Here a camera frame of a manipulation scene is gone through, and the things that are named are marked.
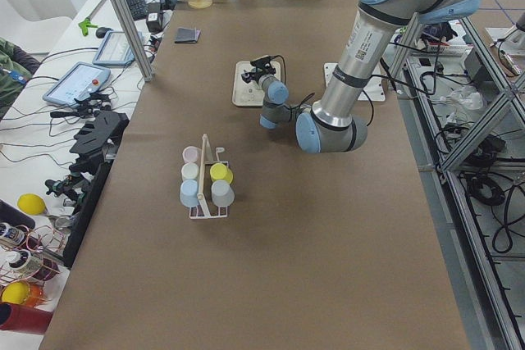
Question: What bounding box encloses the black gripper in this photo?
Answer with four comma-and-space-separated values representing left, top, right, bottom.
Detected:
241, 69, 273, 86

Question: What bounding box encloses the cream rabbit tray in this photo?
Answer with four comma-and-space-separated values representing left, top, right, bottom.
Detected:
232, 61, 289, 107

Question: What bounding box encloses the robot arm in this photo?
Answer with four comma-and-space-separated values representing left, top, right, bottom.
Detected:
241, 0, 482, 153

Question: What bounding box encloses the pink plastic cup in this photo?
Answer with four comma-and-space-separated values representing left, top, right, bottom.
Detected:
182, 146, 202, 163

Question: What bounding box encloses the yellow plastic cup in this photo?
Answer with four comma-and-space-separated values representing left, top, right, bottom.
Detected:
209, 162, 234, 184

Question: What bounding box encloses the cream plastic cup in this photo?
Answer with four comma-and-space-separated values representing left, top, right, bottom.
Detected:
180, 162, 200, 180

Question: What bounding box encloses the pale grey-blue plastic cup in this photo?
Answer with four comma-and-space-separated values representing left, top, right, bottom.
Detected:
211, 180, 235, 207

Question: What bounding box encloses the light blue plastic cup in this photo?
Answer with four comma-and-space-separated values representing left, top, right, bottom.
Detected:
180, 179, 199, 208

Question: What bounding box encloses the folded grey cloth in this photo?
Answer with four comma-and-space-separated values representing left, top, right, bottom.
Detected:
174, 27, 201, 43

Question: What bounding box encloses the teach pendant tablet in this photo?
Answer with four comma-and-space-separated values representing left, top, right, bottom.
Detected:
92, 30, 135, 67
42, 62, 111, 107

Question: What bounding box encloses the black keyboard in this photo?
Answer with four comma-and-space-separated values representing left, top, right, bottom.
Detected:
126, 0, 148, 20

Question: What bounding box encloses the yellow lemon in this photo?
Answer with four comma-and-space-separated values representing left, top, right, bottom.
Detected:
17, 193, 46, 216

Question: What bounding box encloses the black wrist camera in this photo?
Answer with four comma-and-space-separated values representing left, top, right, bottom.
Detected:
250, 55, 276, 73

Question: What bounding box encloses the white wire cup rack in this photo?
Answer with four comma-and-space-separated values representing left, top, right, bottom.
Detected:
189, 134, 230, 220

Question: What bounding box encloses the aluminium frame post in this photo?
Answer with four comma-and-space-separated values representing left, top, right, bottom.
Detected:
110, 0, 153, 82

